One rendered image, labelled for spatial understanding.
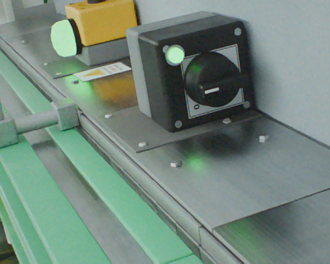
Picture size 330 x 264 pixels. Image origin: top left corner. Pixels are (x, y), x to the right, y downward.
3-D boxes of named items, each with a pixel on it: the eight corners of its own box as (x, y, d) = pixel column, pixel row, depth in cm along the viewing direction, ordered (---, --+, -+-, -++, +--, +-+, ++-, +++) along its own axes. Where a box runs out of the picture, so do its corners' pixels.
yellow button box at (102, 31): (128, 44, 92) (74, 58, 90) (118, -11, 90) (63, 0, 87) (146, 54, 86) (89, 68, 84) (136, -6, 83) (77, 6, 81)
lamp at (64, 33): (75, 50, 88) (52, 56, 88) (68, 16, 87) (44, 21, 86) (84, 56, 84) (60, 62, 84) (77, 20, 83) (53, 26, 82)
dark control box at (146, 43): (219, 89, 68) (138, 112, 65) (208, 8, 65) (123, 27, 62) (261, 110, 60) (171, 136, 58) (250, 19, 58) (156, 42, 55)
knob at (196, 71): (235, 97, 59) (254, 106, 56) (187, 110, 58) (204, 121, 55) (229, 45, 58) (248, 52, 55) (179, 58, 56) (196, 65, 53)
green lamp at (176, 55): (183, 60, 56) (170, 64, 56) (181, 46, 56) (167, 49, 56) (186, 61, 56) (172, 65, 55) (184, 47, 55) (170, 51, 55)
